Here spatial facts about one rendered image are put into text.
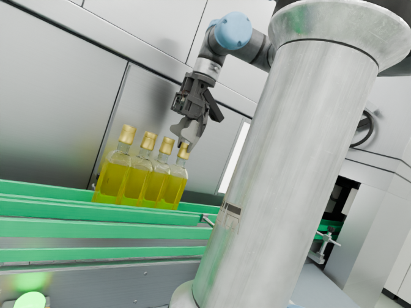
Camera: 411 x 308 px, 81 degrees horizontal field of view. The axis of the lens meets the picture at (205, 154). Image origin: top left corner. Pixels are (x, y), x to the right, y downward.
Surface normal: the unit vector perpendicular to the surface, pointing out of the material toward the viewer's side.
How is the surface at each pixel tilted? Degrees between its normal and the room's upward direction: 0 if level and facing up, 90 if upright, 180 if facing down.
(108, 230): 90
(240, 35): 90
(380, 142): 90
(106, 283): 90
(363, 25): 132
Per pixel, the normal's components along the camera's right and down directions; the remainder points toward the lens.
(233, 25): 0.26, 0.18
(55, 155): 0.54, 0.28
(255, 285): -0.11, 0.03
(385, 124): -0.77, -0.22
